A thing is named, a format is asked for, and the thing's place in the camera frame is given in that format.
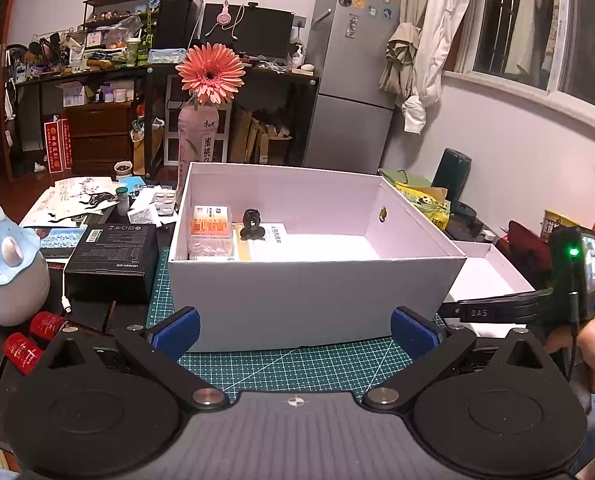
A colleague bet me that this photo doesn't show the black cluttered shelf riser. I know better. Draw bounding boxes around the black cluttered shelf riser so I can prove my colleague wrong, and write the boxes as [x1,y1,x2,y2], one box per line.
[82,0,204,69]

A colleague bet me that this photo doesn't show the orange striped white medicine box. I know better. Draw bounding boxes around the orange striped white medicine box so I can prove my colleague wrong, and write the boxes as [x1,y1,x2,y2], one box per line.
[250,222,291,262]

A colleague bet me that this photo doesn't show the white charging cable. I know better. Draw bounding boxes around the white charging cable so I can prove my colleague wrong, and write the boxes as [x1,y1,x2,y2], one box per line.
[61,270,74,314]

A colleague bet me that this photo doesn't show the white hanging garment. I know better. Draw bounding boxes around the white hanging garment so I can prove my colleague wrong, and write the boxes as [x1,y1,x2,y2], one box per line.
[402,0,474,134]

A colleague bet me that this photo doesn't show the orange medicine box clear case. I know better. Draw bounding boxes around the orange medicine box clear case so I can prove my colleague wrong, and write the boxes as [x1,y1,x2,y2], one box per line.
[188,205,236,261]

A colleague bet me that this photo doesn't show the black product box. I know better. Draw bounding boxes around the black product box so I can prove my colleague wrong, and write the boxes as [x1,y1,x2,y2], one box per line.
[64,223,159,304]

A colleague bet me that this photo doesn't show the white box lid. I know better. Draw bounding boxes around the white box lid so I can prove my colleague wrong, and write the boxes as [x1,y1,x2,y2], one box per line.
[440,240,539,339]

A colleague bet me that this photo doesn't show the yellow striped white medicine box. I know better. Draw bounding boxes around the yellow striped white medicine box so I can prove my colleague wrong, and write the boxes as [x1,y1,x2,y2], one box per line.
[234,225,252,262]

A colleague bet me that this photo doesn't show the window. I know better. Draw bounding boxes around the window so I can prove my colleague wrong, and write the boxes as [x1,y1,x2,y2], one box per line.
[447,0,595,127]

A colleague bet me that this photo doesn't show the black monitor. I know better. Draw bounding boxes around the black monitor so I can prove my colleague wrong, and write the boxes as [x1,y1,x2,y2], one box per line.
[200,2,295,60]

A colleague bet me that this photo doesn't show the green cutting mat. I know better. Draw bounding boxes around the green cutting mat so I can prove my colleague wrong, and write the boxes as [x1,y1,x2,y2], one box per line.
[148,245,459,404]

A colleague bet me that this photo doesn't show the red sign boards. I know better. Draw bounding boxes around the red sign boards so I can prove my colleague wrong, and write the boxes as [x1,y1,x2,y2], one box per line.
[44,117,75,174]

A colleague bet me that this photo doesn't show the ink painting paper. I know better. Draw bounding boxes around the ink painting paper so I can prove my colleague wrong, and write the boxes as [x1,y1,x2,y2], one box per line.
[20,177,124,226]

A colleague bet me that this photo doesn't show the pink label drink bottle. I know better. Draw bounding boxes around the pink label drink bottle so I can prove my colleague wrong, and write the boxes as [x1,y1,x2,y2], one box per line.
[178,97,223,202]

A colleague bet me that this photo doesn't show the grey refrigerator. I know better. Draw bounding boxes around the grey refrigerator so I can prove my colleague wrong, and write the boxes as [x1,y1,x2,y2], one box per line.
[303,0,403,175]

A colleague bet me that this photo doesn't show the small black clip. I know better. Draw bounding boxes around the small black clip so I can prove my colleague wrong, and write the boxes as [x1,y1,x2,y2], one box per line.
[240,208,267,240]

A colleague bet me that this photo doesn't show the yellow black snack bag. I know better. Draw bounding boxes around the yellow black snack bag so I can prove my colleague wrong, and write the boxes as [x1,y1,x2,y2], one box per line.
[540,210,581,241]

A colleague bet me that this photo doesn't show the yellow tissue pack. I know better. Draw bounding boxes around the yellow tissue pack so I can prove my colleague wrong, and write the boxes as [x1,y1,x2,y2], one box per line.
[395,182,451,231]

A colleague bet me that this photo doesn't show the white pill blister sheet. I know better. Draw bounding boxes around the white pill blister sheet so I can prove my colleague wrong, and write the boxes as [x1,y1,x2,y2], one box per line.
[154,190,179,217]

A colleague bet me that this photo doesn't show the brown wooden drawer cabinet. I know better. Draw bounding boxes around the brown wooden drawer cabinet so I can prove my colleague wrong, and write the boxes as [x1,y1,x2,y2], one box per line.
[62,102,135,174]

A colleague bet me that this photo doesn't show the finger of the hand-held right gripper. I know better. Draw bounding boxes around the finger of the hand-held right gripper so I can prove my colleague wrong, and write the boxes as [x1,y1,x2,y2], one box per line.
[440,289,553,325]

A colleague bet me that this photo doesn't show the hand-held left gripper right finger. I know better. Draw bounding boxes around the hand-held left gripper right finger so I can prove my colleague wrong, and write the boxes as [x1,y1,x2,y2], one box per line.
[361,306,565,414]

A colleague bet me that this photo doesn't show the blue landscape booklet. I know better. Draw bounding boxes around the blue landscape booklet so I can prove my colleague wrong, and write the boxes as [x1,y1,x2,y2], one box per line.
[35,224,90,260]

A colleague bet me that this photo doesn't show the white cardboard box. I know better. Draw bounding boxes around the white cardboard box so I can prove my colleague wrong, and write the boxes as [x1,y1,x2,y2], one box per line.
[168,161,468,354]

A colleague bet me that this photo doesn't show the blue wipes pack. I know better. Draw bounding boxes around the blue wipes pack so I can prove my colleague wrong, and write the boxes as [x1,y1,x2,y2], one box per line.
[148,48,188,65]

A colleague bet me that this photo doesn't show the brown paper bags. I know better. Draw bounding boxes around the brown paper bags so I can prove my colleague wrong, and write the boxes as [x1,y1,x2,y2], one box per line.
[228,102,294,166]

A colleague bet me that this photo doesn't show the pink headphones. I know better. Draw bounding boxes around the pink headphones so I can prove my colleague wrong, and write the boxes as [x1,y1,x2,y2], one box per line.
[214,1,244,42]

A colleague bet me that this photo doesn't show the beige hanging garment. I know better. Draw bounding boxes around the beige hanging garment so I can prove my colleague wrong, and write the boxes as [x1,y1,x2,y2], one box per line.
[380,22,421,101]

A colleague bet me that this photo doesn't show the pink gerbera flower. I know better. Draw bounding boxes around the pink gerbera flower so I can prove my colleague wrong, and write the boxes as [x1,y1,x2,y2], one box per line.
[176,44,246,106]

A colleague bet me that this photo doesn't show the black metal frame desk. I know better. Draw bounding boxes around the black metal frame desk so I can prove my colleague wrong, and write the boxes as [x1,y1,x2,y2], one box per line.
[15,62,321,179]

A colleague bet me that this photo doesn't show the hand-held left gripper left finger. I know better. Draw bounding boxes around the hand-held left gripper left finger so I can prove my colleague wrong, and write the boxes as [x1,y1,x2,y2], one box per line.
[26,306,229,414]

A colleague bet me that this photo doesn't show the red bottle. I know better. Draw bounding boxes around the red bottle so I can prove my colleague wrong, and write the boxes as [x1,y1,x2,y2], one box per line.
[29,311,71,344]
[2,332,46,376]

